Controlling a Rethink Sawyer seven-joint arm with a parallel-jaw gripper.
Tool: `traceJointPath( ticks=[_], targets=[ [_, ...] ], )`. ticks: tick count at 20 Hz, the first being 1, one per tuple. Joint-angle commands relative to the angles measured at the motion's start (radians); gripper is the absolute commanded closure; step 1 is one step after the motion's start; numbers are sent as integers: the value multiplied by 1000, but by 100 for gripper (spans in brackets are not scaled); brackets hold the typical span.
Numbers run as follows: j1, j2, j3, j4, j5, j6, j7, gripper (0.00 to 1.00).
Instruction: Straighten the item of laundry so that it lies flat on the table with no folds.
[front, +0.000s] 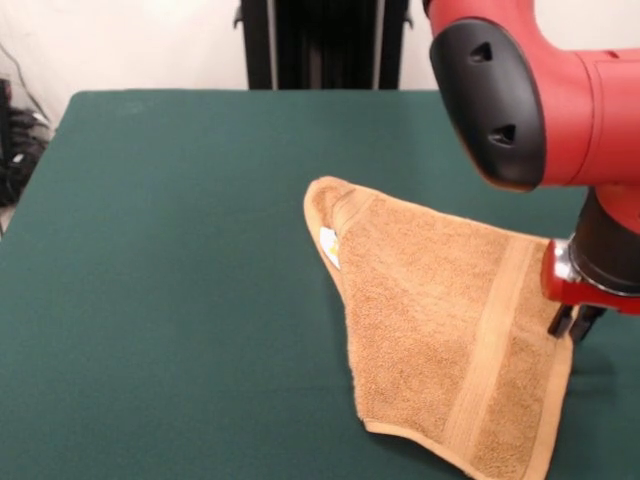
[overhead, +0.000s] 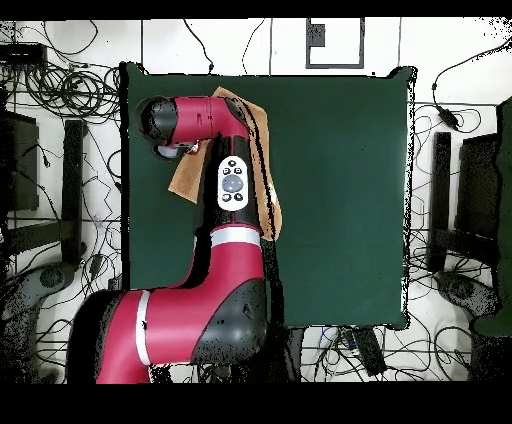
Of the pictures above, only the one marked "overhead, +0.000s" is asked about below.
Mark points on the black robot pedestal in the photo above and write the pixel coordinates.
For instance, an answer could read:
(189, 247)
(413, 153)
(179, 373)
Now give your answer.
(288, 352)

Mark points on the dark green table cloth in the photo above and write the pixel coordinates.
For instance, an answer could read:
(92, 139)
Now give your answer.
(340, 200)

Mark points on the black power adapter brick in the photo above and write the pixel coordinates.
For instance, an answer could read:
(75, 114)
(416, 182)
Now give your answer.
(447, 116)

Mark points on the grey stand base with caster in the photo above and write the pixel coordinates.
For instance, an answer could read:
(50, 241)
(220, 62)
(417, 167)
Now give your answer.
(52, 276)
(460, 288)

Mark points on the tan terry towel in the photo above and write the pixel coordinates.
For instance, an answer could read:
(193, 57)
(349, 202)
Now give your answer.
(188, 180)

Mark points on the black stand foot bar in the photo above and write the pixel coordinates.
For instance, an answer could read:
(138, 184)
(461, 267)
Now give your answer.
(439, 200)
(72, 192)

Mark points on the black rectangular floor box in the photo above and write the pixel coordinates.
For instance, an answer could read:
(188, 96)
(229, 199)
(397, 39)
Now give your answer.
(370, 352)

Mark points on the small black power adapter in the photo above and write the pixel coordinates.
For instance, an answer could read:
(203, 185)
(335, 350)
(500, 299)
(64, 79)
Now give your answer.
(96, 264)

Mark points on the long black power strip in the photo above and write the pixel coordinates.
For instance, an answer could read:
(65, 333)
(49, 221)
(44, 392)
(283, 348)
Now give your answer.
(115, 282)

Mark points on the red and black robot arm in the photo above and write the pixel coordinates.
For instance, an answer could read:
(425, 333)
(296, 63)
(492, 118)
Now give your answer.
(192, 116)

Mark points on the dark grey square plate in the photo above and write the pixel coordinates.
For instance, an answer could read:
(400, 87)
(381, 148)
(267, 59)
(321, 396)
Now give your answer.
(317, 36)

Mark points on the black equipment box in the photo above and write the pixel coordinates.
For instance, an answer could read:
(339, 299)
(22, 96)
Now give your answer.
(478, 188)
(22, 168)

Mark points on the grey square floor frame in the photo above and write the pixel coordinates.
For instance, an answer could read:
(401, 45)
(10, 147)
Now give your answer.
(335, 65)

